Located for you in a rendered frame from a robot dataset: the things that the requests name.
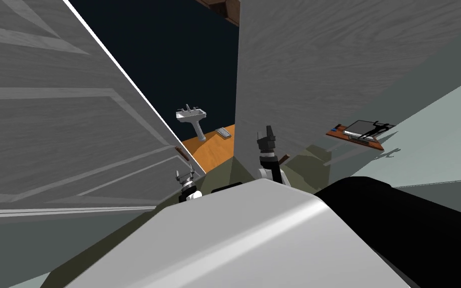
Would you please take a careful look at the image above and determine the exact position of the brown wall shelf with items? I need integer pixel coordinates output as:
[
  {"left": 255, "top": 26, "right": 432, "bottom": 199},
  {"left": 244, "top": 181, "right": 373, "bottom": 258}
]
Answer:
[{"left": 325, "top": 119, "right": 396, "bottom": 153}]

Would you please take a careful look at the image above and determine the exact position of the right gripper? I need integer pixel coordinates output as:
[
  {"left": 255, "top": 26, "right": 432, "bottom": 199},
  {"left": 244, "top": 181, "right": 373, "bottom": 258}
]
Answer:
[{"left": 256, "top": 125, "right": 277, "bottom": 154}]

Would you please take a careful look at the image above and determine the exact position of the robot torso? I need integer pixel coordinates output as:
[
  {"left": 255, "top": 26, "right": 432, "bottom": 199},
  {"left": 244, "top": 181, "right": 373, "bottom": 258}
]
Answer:
[{"left": 64, "top": 178, "right": 412, "bottom": 288}]

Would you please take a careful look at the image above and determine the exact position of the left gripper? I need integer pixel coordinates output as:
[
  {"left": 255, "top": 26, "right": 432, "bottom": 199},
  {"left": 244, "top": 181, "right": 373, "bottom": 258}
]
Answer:
[{"left": 175, "top": 165, "right": 197, "bottom": 189}]

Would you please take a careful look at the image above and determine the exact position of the grey panelled door leaf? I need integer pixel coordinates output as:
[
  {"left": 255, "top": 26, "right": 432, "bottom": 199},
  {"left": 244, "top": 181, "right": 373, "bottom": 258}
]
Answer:
[{"left": 0, "top": 0, "right": 207, "bottom": 222}]

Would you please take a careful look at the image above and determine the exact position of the brown door handle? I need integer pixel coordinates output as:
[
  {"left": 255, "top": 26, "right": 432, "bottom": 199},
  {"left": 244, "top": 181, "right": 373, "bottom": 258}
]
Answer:
[{"left": 174, "top": 145, "right": 192, "bottom": 163}]

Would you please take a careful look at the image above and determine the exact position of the white pedestal sink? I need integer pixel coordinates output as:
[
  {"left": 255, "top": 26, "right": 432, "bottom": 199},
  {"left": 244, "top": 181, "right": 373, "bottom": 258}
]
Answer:
[{"left": 175, "top": 103, "right": 208, "bottom": 143}]

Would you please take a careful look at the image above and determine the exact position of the grey floor grate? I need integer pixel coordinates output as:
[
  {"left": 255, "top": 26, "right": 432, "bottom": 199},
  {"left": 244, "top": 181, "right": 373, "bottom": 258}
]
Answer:
[{"left": 214, "top": 126, "right": 233, "bottom": 140}]

